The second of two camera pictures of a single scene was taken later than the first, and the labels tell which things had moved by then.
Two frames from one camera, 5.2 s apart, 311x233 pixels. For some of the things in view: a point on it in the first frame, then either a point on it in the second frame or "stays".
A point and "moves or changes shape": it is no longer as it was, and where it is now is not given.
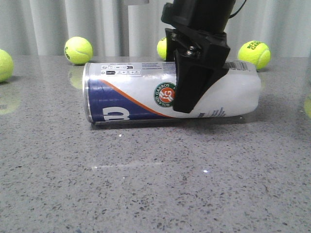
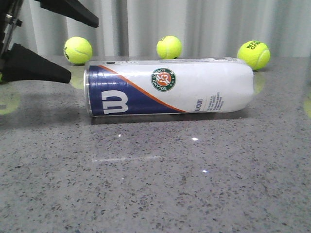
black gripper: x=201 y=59 to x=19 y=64
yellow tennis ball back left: x=78 y=50 stays
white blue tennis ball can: x=128 y=91 moves or changes shape
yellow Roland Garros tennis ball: x=255 y=51 stays
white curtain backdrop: x=133 y=28 stays
